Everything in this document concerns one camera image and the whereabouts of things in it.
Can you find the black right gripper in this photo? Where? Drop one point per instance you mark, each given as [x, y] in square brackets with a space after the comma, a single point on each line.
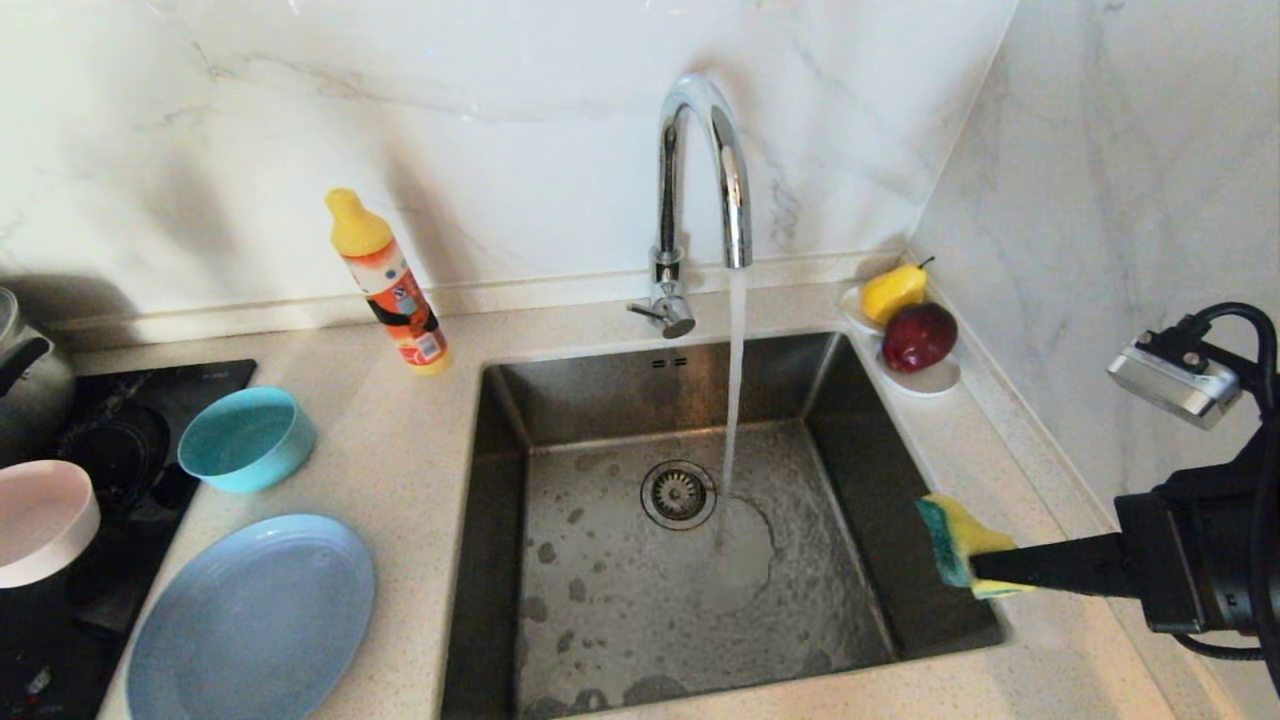
[1210, 550]

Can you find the yellow sponge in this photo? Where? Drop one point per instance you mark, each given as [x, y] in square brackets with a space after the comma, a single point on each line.
[960, 530]

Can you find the chrome gooseneck faucet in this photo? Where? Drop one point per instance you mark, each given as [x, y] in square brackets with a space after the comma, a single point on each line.
[672, 288]

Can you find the orange yellow-capped detergent bottle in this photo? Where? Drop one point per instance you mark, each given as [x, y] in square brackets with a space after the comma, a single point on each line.
[400, 300]

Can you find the blue-grey plate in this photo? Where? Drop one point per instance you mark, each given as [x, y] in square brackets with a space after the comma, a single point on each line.
[250, 620]

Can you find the teal bowl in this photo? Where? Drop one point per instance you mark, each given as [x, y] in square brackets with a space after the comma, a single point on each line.
[245, 440]

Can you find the pink bowl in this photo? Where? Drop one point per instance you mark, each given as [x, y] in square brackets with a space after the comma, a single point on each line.
[40, 520]

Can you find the stainless steel sink basin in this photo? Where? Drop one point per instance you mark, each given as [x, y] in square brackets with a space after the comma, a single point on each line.
[620, 640]

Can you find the small white dish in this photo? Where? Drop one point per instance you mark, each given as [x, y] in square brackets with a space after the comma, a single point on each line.
[927, 382]
[852, 308]

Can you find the dark red apple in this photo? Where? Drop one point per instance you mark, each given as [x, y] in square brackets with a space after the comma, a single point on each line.
[918, 336]

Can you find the yellow pear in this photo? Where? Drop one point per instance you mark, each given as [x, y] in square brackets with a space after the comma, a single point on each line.
[892, 292]

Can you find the round metal drain strainer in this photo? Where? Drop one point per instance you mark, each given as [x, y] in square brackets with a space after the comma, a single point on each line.
[678, 494]

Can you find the black induction cooktop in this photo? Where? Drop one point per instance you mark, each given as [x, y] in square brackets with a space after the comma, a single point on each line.
[200, 385]

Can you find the black pan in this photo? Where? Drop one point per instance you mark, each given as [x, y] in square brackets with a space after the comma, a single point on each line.
[125, 450]

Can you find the silver pot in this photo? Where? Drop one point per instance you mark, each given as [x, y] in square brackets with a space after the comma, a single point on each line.
[30, 390]

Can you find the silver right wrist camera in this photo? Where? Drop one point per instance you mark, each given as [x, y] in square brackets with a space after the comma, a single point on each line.
[1175, 385]

